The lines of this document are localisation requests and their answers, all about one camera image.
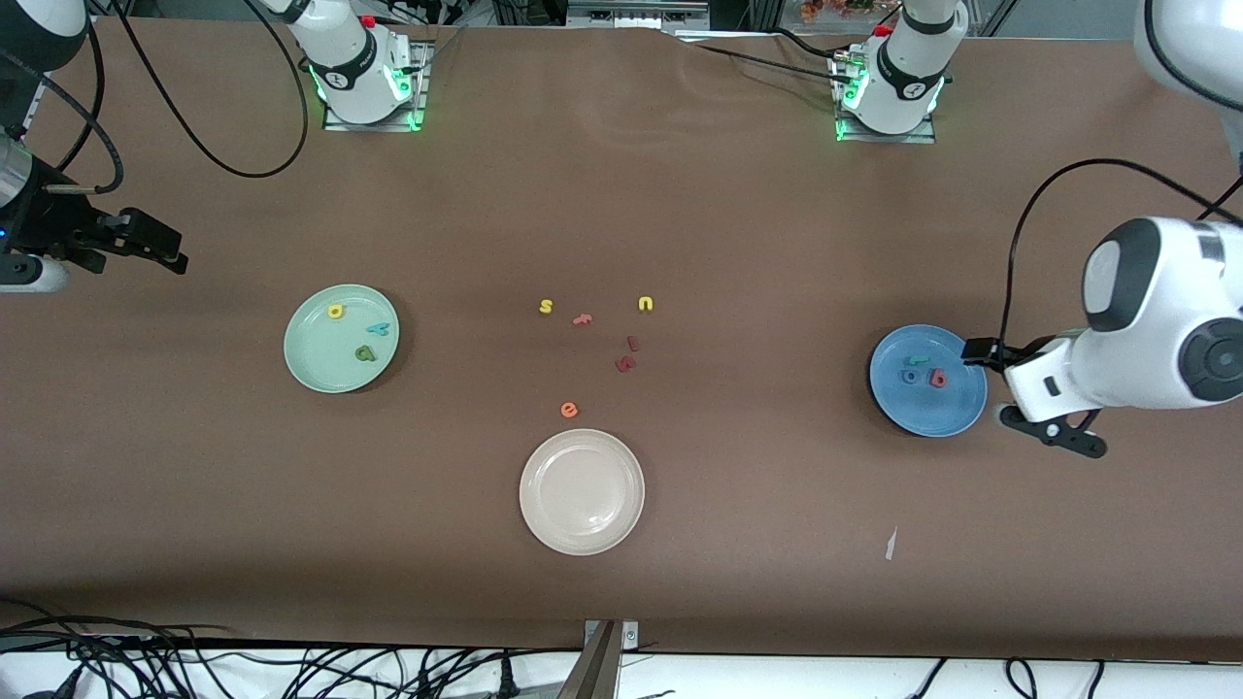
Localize grey camera pole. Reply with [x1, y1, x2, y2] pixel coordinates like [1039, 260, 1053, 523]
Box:
[556, 621, 621, 699]

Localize black cable bundle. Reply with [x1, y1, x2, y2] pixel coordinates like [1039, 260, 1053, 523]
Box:
[0, 597, 584, 699]

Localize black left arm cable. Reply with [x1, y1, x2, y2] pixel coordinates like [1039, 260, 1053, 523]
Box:
[1000, 0, 1243, 343]

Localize black cable on table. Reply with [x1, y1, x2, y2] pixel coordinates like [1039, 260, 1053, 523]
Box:
[675, 29, 856, 88]

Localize orange artificial flowers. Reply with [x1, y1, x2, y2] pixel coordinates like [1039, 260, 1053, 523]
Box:
[800, 0, 900, 23]

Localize silver metal bracket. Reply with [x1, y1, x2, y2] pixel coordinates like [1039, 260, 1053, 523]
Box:
[583, 619, 641, 651]

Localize grey metal box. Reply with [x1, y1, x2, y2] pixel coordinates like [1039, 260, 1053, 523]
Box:
[567, 0, 711, 31]

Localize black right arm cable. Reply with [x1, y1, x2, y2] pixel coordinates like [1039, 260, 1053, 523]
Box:
[0, 0, 310, 180]

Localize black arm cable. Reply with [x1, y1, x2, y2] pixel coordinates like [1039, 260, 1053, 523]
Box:
[0, 0, 310, 180]
[1000, 0, 1243, 343]

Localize blue plate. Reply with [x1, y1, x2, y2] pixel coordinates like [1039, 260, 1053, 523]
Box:
[869, 324, 989, 439]

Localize green plate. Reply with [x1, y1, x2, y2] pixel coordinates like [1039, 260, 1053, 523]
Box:
[284, 283, 401, 394]

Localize beige plate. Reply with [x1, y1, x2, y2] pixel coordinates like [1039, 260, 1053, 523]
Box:
[519, 428, 646, 556]

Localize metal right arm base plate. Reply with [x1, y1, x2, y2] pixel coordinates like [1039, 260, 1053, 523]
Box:
[323, 41, 430, 133]

